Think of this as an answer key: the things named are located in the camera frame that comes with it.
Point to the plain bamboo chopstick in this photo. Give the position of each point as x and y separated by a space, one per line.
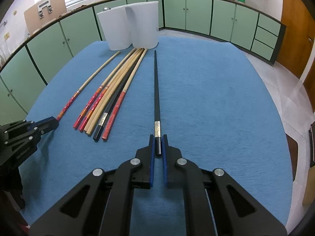
93 118
98 119

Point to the metal spoon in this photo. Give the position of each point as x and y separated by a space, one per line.
106 8

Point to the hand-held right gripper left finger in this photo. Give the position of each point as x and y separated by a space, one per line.
152 162

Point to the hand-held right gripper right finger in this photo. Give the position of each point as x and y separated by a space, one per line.
164 167

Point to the white two-compartment utensil holder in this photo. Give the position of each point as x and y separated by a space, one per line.
118 29

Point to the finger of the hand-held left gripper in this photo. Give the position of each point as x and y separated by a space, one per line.
45 121
46 128

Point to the green lower kitchen cabinets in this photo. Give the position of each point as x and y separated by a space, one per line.
196 14

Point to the wooden chair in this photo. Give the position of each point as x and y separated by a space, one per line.
309 191

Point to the white clip device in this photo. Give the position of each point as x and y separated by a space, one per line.
44 5

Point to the wooden board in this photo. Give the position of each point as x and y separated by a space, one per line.
56 5

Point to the blue table mat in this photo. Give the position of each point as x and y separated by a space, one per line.
209 98

